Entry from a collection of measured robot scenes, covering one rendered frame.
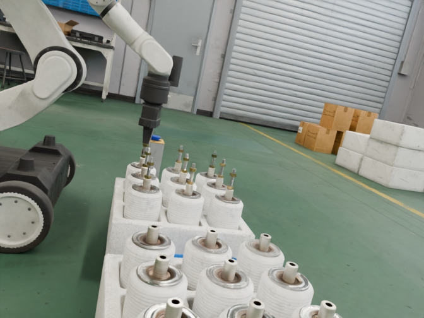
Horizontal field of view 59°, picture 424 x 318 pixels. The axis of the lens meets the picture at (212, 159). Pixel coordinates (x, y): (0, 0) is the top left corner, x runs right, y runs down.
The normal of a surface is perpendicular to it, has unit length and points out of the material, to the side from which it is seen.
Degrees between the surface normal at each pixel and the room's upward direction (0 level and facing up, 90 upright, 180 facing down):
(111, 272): 0
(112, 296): 0
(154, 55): 90
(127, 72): 90
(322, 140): 90
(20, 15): 111
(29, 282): 0
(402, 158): 90
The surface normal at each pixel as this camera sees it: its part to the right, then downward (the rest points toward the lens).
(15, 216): 0.22, 0.24
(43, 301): 0.20, -0.96
